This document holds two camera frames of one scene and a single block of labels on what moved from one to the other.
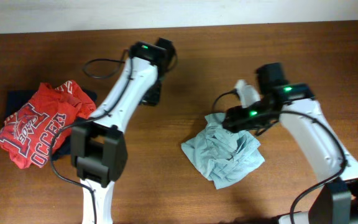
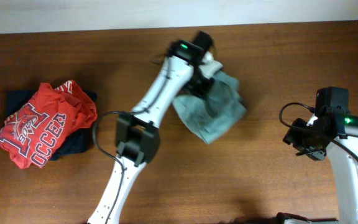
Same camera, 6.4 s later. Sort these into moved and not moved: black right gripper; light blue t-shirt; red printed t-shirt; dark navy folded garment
Moved: light blue t-shirt; black right gripper
Not moved: dark navy folded garment; red printed t-shirt
